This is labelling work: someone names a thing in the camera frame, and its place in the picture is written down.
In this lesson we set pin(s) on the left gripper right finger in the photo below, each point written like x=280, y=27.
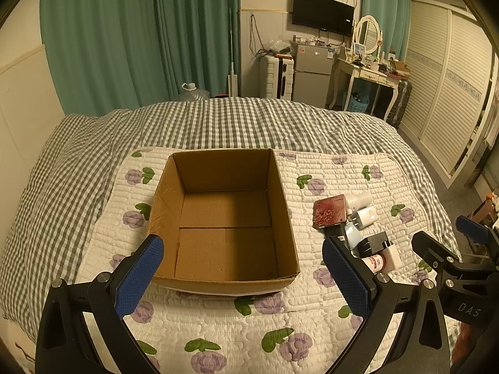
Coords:
x=420, y=344

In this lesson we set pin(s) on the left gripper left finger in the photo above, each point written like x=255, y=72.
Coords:
x=64, y=343

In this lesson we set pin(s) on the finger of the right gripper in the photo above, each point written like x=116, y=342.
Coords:
x=483, y=235
x=441, y=260

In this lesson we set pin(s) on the white square charger box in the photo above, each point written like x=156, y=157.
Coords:
x=364, y=217

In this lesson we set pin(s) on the light blue earbuds case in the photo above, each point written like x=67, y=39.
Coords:
x=353, y=235

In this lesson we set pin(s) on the white plastic spray bottle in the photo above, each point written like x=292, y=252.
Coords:
x=356, y=202

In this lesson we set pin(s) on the black tube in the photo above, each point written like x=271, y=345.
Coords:
x=335, y=233

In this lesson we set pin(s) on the white bottle red cap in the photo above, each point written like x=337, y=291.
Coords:
x=384, y=262

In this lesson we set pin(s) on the black rectangular box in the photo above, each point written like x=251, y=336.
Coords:
x=373, y=244

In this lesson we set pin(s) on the grey checkered bed cover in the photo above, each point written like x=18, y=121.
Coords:
x=72, y=179

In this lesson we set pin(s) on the red patterned wallet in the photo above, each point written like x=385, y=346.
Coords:
x=330, y=211

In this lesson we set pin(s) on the white louvered wardrobe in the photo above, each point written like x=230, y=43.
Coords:
x=453, y=71

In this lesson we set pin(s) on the dark suitcase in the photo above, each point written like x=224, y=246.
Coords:
x=396, y=114

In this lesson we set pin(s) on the blue basket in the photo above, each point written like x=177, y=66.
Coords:
x=358, y=102

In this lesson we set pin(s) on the brown cardboard box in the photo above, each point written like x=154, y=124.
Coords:
x=225, y=225

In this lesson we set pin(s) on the white dressing table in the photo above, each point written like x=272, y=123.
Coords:
x=354, y=73

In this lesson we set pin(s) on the oval white vanity mirror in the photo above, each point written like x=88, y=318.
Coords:
x=368, y=33

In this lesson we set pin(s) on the small grey refrigerator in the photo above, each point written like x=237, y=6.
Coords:
x=312, y=73

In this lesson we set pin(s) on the white suitcase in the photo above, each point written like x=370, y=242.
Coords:
x=276, y=77

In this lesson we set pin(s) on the clear water jug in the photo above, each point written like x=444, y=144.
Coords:
x=190, y=92

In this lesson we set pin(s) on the green curtain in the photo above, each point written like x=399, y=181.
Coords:
x=105, y=55

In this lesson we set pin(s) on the black wall television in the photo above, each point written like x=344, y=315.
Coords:
x=324, y=15

